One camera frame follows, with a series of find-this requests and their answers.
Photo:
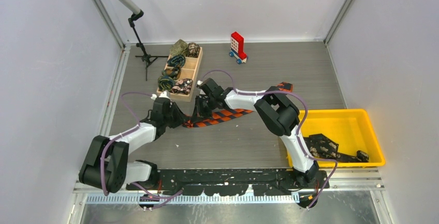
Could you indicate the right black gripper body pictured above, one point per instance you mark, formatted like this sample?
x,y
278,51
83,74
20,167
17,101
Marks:
x,y
211,100

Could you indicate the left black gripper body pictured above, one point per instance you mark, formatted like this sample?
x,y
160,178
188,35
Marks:
x,y
166,119

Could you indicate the orange navy striped tie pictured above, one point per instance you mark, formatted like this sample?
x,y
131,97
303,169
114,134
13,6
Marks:
x,y
279,114

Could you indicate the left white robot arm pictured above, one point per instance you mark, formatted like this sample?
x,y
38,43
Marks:
x,y
106,165

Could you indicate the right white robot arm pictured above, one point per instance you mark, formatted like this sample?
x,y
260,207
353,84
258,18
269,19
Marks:
x,y
303,166

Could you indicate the black pink floral rolled tie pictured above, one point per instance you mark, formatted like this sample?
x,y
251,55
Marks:
x,y
182,86

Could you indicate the navy yellow rolled tie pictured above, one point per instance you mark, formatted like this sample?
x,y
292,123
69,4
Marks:
x,y
165,83

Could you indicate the wooden compartment tray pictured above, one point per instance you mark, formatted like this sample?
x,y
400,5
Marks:
x,y
189,71

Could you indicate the dark green rolled tie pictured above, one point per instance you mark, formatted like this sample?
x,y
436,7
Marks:
x,y
172,72

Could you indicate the red toy block car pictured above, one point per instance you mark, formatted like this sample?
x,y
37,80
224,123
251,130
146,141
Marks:
x,y
237,48

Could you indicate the teal navy rolled tie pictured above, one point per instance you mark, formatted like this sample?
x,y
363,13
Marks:
x,y
177,61

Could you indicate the brown floral rolled tie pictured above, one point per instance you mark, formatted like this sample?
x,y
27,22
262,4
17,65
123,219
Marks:
x,y
193,50

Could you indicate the black microphone stand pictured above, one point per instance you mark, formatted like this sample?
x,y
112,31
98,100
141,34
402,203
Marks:
x,y
146,57

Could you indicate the olive green rolled tie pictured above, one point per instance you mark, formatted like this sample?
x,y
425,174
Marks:
x,y
180,47

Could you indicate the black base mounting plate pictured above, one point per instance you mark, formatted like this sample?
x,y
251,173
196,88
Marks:
x,y
230,182

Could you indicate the yellow plastic bin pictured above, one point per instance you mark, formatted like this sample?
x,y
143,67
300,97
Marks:
x,y
351,129

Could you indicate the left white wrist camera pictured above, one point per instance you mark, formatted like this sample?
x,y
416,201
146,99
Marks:
x,y
164,94

